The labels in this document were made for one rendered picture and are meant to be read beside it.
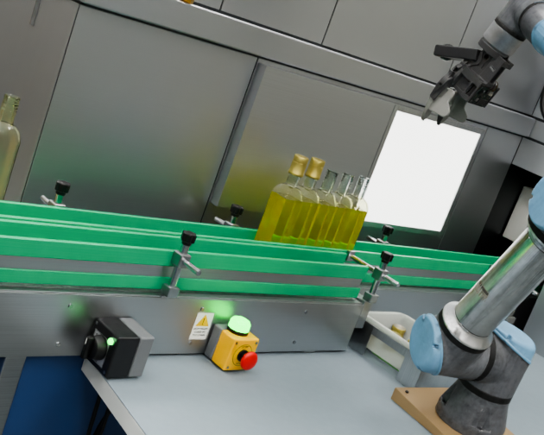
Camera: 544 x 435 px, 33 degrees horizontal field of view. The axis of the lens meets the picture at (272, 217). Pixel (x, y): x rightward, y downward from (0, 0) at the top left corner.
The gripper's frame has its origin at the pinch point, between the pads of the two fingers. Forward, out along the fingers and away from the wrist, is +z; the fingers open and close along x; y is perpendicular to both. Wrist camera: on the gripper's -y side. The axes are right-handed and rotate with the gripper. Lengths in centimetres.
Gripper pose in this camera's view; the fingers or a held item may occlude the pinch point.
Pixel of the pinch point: (431, 116)
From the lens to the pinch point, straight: 203.1
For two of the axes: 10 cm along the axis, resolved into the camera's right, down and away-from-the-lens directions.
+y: 4.7, 6.8, -5.6
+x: 7.0, 0.9, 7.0
